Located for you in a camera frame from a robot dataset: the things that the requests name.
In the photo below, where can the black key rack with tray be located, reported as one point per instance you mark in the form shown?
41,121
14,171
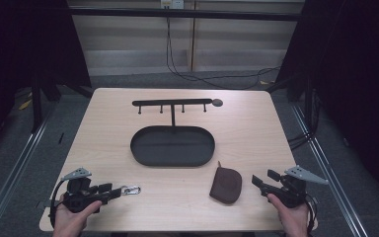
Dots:
172,146

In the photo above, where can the black horizontal metal bar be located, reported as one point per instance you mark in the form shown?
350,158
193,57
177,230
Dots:
177,14

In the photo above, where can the yellow tape strip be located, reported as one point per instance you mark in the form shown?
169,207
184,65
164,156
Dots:
25,104

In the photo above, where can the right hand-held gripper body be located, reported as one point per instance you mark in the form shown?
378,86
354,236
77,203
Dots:
292,192

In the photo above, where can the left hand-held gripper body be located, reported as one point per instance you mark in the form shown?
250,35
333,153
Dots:
79,199

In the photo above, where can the white wall socket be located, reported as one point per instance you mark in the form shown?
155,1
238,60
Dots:
172,4

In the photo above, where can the dark curtain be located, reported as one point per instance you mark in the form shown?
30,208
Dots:
355,82
19,49

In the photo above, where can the metal floor rail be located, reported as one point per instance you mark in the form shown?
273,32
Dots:
10,184
329,171

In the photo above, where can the person's right hand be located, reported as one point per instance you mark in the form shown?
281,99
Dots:
292,220

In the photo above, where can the person's left hand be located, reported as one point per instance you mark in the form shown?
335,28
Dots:
70,222

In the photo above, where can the brown zip pouch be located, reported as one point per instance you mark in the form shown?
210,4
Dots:
226,184

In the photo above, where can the black metal stand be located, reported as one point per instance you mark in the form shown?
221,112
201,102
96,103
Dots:
37,105

